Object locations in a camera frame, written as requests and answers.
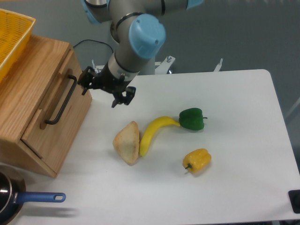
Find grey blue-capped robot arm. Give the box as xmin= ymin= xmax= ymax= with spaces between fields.
xmin=78 ymin=0 xmax=203 ymax=107

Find green bell pepper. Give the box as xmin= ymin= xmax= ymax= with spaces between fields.
xmin=179 ymin=108 xmax=207 ymax=131

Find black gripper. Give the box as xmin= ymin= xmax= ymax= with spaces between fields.
xmin=77 ymin=64 xmax=136 ymax=108

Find triangular bread slice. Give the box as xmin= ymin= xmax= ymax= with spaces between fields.
xmin=112 ymin=121 xmax=140 ymax=165

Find yellow bell pepper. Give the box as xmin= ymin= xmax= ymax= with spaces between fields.
xmin=182 ymin=149 xmax=211 ymax=173

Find yellow banana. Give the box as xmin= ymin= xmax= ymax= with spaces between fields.
xmin=139 ymin=116 xmax=180 ymax=157

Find black metal drawer handle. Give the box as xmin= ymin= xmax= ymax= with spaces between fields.
xmin=45 ymin=74 xmax=82 ymax=125

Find black corner clamp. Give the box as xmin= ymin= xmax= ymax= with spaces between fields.
xmin=288 ymin=189 xmax=300 ymax=214

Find wooden top drawer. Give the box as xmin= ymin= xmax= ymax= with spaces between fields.
xmin=21 ymin=50 xmax=92 ymax=174

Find blue-handled frying pan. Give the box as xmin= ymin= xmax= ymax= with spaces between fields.
xmin=0 ymin=165 xmax=66 ymax=225

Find yellow plastic basket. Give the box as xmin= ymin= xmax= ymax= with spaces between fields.
xmin=0 ymin=9 xmax=36 ymax=80

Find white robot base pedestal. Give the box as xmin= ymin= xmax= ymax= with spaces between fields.
xmin=90 ymin=35 xmax=224 ymax=77

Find black cable on floor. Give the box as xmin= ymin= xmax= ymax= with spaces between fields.
xmin=73 ymin=39 xmax=114 ymax=54

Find wooden drawer cabinet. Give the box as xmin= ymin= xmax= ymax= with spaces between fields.
xmin=0 ymin=34 xmax=93 ymax=178

